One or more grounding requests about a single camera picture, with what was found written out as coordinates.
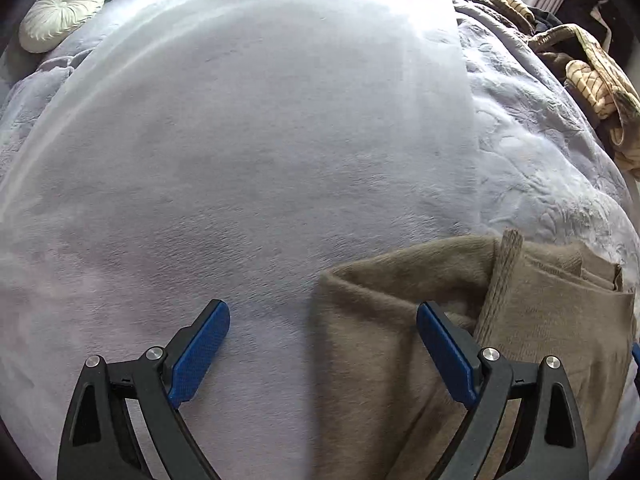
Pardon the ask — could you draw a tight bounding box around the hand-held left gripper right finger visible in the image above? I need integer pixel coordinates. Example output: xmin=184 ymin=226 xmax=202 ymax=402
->
xmin=416 ymin=301 xmax=590 ymax=480

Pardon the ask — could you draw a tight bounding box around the white round pleated cushion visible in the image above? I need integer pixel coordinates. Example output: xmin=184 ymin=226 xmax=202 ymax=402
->
xmin=18 ymin=0 xmax=107 ymax=54

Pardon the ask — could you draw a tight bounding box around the grey-brown garment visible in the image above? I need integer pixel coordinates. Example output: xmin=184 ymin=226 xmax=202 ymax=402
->
xmin=527 ymin=24 xmax=640 ymax=178

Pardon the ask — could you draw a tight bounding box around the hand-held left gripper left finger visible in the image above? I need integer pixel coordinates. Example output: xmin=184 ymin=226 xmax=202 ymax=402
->
xmin=56 ymin=299 xmax=232 ymax=480

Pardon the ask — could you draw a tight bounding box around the lilac embossed quilt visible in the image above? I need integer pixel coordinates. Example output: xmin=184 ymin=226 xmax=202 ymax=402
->
xmin=0 ymin=0 xmax=640 ymax=480

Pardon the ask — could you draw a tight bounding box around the tan knit sweater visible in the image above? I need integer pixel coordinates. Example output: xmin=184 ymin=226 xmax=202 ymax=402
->
xmin=311 ymin=229 xmax=638 ymax=480

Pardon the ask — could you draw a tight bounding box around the lilac smooth fleece blanket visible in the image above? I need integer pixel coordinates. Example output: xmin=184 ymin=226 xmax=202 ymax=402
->
xmin=0 ymin=0 xmax=481 ymax=480

